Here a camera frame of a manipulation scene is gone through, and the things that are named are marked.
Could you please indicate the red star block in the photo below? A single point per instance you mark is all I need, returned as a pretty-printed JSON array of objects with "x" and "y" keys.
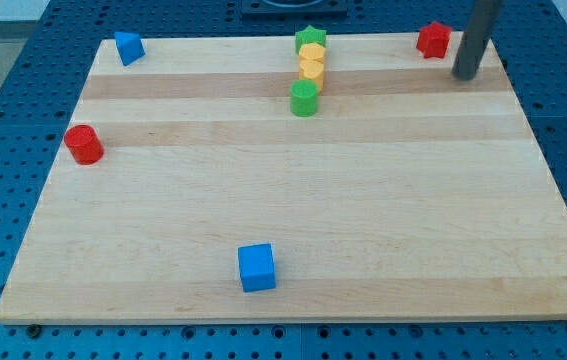
[{"x": 433, "y": 40}]

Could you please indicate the wooden board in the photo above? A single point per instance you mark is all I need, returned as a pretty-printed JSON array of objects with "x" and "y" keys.
[{"x": 409, "y": 196}]

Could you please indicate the green star block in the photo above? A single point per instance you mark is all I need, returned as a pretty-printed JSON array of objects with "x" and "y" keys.
[{"x": 309, "y": 35}]

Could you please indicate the blue cube block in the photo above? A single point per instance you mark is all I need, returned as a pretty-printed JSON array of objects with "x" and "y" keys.
[{"x": 256, "y": 267}]

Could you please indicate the green cylinder block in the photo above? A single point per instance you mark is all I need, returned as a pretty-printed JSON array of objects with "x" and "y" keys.
[{"x": 303, "y": 98}]

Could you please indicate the yellow heart block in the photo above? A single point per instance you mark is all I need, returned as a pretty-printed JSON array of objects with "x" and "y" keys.
[{"x": 313, "y": 71}]

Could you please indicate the yellow hexagon block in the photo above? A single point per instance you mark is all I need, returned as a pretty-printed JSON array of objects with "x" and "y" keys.
[{"x": 312, "y": 52}]

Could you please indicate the blue triangle block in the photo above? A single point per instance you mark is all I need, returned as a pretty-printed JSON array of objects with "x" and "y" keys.
[{"x": 129, "y": 46}]

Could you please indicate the red cylinder block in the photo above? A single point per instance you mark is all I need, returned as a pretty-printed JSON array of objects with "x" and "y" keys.
[{"x": 83, "y": 144}]

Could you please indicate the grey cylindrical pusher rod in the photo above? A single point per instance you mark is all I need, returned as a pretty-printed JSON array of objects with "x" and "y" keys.
[{"x": 475, "y": 38}]

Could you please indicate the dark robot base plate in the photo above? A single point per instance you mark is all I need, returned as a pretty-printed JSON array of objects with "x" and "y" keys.
[{"x": 254, "y": 8}]

